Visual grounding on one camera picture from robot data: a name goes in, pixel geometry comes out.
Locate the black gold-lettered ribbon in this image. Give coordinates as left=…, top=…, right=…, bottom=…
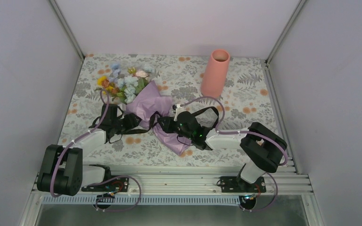
left=89, top=104, right=220, bottom=146

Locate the purple flower bouquet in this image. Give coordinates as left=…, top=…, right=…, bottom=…
left=98, top=64, right=190, bottom=155

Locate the pink cylindrical vase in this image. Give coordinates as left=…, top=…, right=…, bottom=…
left=200, top=49, right=230, bottom=98

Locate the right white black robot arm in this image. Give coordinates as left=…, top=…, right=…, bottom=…
left=157, top=111, right=288, bottom=192

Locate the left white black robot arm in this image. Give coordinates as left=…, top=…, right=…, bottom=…
left=36, top=104, right=141, bottom=197

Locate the floral patterned table mat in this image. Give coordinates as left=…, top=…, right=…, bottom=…
left=59, top=54, right=278, bottom=167

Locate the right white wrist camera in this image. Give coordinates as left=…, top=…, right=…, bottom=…
left=172, top=104, right=185, bottom=121

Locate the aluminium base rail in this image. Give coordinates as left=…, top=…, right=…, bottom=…
left=33, top=157, right=314, bottom=206

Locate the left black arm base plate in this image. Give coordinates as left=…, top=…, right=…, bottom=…
left=81, top=178, right=129, bottom=193

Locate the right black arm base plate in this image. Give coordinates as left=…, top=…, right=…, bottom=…
left=216, top=176, right=266, bottom=193

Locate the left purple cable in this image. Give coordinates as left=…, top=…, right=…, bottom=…
left=49, top=89, right=110, bottom=198

